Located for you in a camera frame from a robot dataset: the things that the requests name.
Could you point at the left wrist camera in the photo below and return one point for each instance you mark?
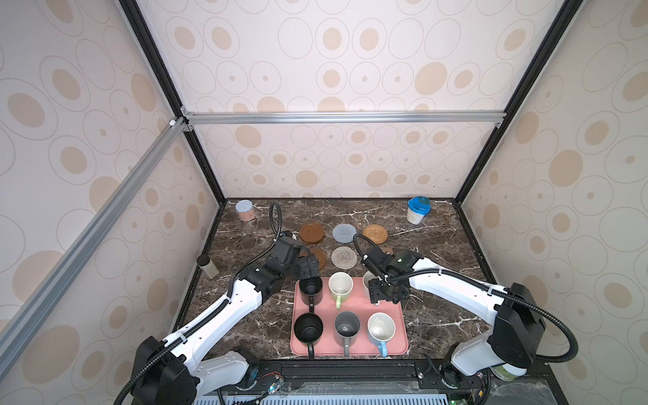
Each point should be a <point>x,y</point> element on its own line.
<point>285,252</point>

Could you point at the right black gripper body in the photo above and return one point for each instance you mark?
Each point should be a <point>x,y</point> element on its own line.
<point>384,288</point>

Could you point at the green handled white mug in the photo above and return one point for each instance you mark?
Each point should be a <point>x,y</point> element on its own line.
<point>340,286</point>

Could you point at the pink handled white mug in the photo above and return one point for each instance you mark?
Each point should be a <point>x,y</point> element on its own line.
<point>368,276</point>

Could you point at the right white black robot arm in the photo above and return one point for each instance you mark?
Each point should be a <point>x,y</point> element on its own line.
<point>516,324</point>

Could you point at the grey mug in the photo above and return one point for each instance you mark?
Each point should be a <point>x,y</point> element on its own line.
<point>347,327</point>

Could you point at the white woven round coaster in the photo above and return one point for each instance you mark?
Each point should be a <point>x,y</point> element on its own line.
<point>344,258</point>

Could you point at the dark brown wooden coaster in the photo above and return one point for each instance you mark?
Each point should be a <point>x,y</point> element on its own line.
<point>311,233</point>

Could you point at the blue handled white mug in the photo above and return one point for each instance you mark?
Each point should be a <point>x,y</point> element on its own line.
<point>381,330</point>

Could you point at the woven rattan round coaster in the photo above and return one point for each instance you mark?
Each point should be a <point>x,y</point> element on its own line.
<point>375,232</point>

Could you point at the horizontal aluminium bar rear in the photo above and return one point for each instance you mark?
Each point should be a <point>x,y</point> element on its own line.
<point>193,119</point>

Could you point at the white cup blue lid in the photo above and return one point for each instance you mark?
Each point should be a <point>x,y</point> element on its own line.
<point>418,208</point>

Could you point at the pink jar white lid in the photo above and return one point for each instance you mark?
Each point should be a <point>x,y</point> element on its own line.
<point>245,210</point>

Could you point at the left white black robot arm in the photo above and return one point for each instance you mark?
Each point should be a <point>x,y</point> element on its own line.
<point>202,334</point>

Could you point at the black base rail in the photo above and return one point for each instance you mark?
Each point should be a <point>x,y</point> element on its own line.
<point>373,381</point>

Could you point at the diagonal aluminium bar left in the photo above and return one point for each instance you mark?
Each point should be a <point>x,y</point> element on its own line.
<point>40,305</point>

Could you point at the small bottle black cap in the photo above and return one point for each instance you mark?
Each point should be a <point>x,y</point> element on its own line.
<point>205,263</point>

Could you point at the pink rectangular tray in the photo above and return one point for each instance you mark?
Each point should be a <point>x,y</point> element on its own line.
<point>357,303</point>

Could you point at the grey felt round coaster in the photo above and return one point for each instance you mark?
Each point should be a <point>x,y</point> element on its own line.
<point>344,233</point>

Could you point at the black mug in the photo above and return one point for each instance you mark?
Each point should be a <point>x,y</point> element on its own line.
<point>311,292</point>
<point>308,329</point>

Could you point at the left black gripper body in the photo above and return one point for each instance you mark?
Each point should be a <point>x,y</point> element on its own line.
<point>302,268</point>

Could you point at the light brown wooden coaster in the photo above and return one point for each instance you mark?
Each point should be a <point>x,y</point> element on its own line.
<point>320,255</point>

